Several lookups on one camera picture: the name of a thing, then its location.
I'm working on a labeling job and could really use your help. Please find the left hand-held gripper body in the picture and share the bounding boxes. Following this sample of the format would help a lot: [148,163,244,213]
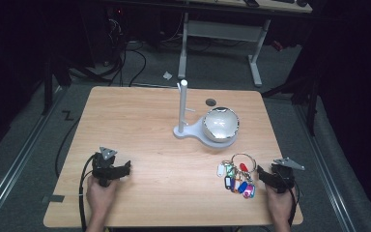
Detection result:
[91,146,124,189]

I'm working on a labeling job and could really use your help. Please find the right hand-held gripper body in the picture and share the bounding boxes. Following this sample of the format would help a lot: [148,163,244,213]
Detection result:
[270,157,306,194]

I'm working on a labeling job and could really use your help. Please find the key ring with coloured tags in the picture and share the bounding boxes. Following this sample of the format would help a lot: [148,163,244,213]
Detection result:
[215,153,258,200]

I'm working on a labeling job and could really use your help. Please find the person's right hand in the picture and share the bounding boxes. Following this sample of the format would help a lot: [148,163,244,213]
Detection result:
[265,185,297,226]

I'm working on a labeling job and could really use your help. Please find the black tape strip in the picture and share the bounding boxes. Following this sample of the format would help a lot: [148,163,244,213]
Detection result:
[41,194,66,205]

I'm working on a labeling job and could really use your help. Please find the silver metal bowl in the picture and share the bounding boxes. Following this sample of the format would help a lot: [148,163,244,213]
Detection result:
[202,106,241,144]

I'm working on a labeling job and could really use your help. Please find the white stand with pole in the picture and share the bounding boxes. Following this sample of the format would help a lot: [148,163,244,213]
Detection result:
[172,78,240,150]

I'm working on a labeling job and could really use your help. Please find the black metal stand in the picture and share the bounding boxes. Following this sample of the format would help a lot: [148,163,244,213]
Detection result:
[261,71,323,137]
[41,56,73,116]

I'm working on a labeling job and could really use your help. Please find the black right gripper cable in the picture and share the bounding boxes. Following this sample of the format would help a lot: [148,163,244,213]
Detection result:
[287,185,301,227]

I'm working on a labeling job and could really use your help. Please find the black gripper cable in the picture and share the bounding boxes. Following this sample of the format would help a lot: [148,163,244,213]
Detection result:
[287,185,301,227]
[78,154,97,232]

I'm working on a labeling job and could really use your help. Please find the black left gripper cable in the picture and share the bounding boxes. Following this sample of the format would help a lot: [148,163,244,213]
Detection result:
[78,154,97,232]

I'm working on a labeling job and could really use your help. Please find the metal floor rail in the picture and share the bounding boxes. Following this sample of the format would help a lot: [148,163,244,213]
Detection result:
[294,104,357,232]
[0,86,66,223]

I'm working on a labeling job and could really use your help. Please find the black floor cables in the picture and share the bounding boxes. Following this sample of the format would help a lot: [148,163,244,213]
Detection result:
[67,13,187,88]

